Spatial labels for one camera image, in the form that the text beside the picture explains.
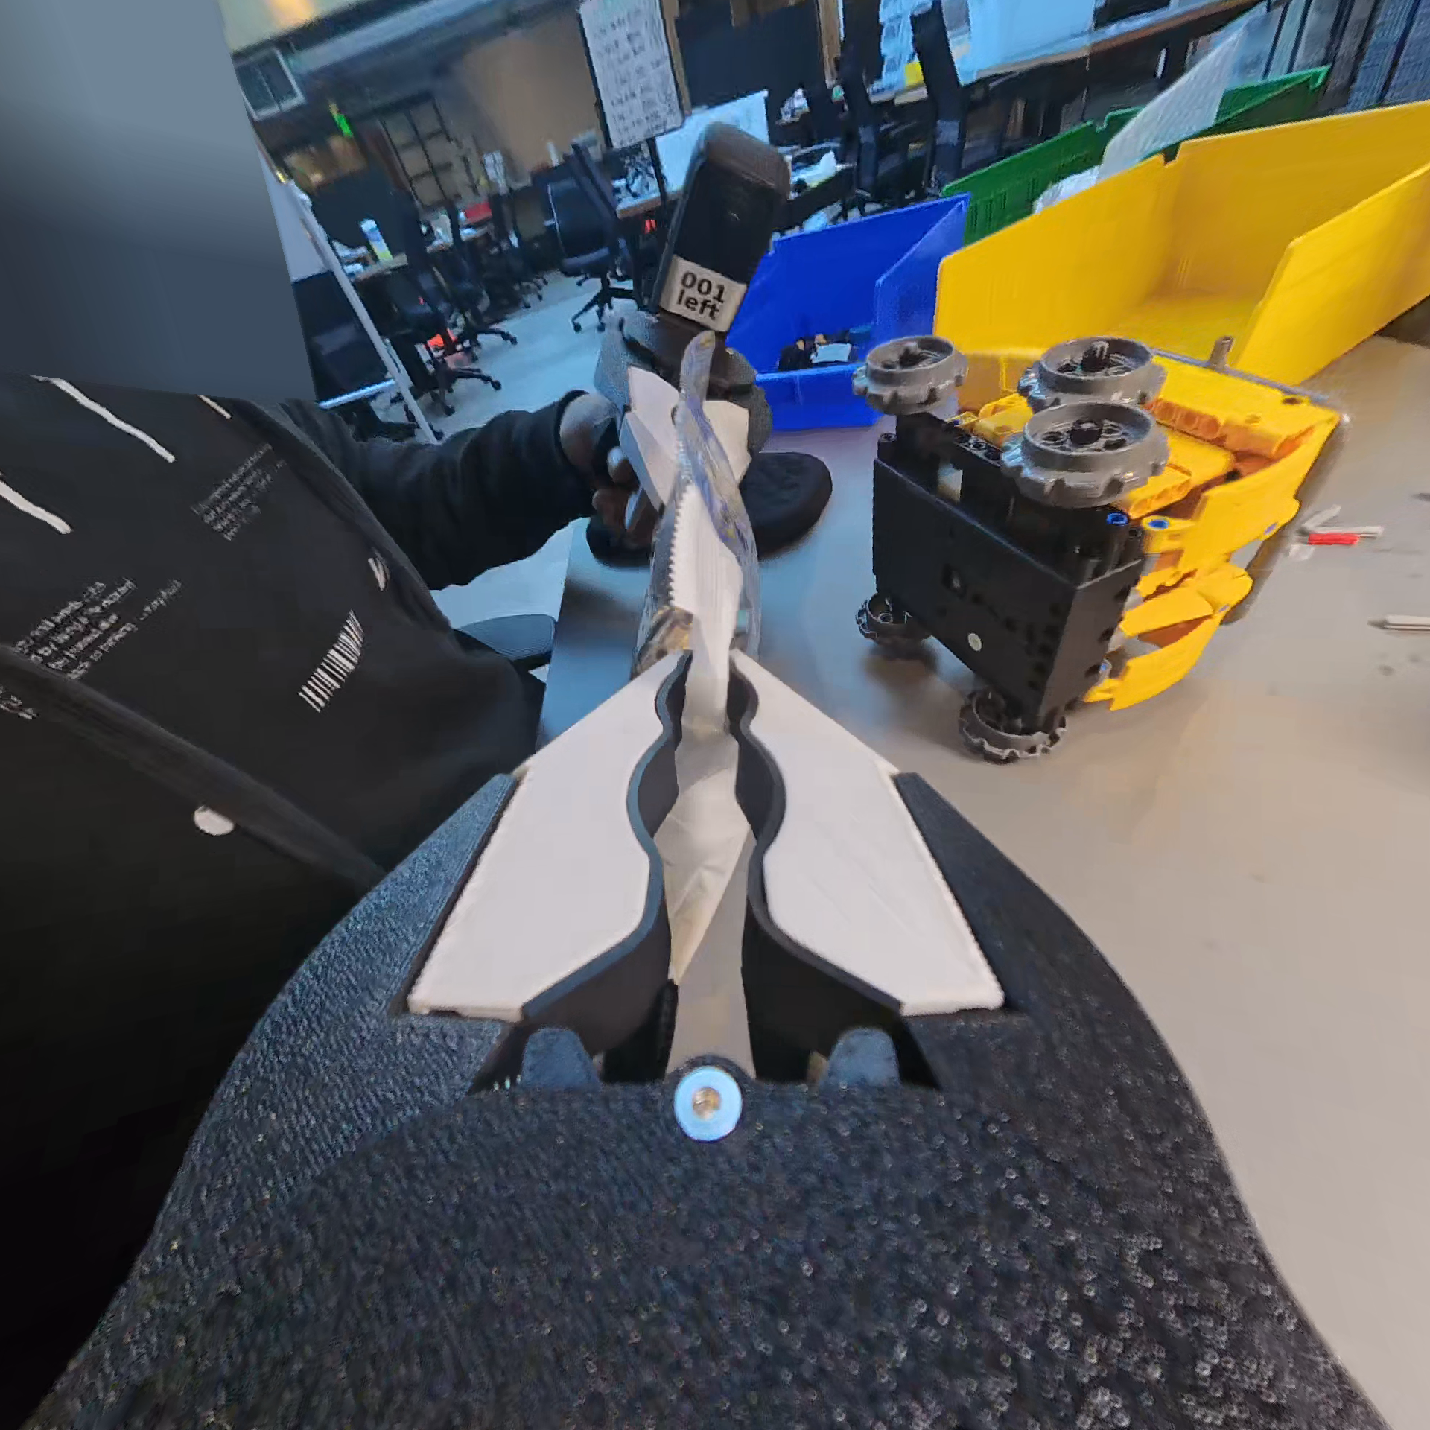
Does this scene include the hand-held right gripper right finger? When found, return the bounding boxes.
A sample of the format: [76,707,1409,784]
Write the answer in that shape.
[727,651,1007,1083]

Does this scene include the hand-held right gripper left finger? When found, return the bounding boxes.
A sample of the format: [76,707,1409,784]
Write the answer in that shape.
[407,651,691,1083]

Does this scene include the white metal post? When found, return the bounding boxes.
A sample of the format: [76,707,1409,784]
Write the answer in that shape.
[262,145,437,443]

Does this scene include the person's left hand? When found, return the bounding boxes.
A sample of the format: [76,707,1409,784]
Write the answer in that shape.
[558,389,662,552]

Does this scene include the dark chair armrest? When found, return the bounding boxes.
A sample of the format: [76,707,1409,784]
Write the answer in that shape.
[458,615,556,673]

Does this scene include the pale grey desk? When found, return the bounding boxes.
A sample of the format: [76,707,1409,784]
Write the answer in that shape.
[429,324,1430,1430]

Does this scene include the green storage bin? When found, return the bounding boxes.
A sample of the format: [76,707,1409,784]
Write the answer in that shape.
[941,65,1331,246]

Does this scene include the white printed notice board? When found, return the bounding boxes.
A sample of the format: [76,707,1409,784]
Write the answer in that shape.
[578,0,686,150]

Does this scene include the pile of small brick parts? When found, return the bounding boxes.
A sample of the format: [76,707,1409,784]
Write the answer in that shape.
[1285,506,1430,632]

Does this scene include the large yellow storage bin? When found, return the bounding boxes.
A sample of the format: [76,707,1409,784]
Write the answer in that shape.
[933,101,1430,409]

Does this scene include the white plastic bags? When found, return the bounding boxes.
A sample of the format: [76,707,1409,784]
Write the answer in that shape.
[1033,23,1246,215]

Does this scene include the stack of coloured storage bins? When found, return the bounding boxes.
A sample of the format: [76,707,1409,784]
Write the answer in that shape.
[1263,0,1430,115]

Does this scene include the clear plastic bag of parts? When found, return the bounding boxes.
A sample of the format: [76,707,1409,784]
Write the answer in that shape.
[635,334,769,988]

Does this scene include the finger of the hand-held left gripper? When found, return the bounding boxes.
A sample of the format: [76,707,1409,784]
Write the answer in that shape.
[679,397,755,661]
[618,370,723,666]

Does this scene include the black office chair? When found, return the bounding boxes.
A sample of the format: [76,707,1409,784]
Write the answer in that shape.
[379,213,521,416]
[548,145,638,331]

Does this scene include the background wooden desk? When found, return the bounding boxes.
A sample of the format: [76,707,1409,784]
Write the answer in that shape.
[871,0,1263,115]

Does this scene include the yellow brick toy truck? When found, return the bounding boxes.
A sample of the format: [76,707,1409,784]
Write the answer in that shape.
[851,336,1346,767]

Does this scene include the blue storage bin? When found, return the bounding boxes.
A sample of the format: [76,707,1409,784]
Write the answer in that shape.
[727,196,972,435]

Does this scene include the white box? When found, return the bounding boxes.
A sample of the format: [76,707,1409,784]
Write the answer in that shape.
[943,0,1101,74]

